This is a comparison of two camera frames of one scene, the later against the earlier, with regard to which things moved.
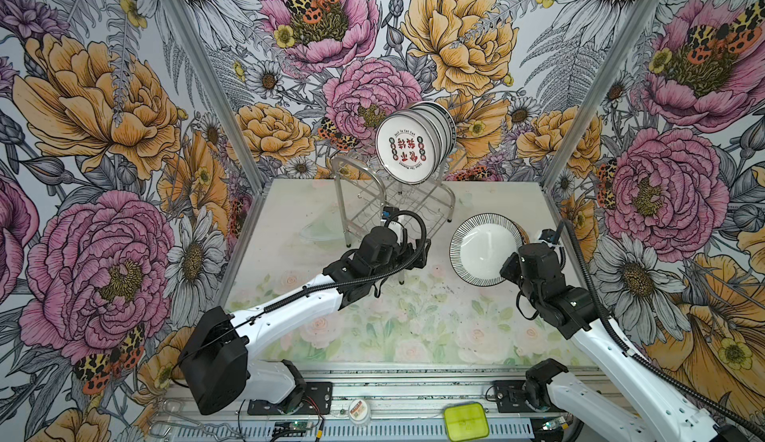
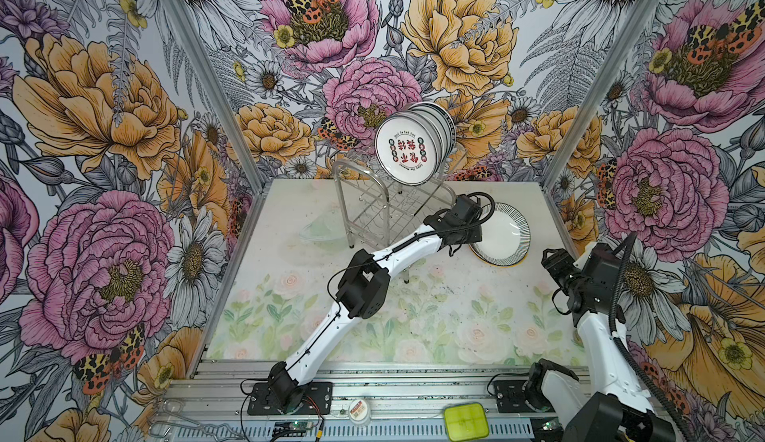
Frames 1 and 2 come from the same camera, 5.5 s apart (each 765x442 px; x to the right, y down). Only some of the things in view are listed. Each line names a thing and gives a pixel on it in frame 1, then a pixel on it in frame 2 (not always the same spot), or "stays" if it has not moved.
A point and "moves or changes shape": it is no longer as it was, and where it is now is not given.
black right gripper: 508,270 -> 556,262
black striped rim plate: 480,245 moves or changes shape
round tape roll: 359,411 stays
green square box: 466,422 stays
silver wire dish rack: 365,195 stays
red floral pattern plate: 407,147 stays
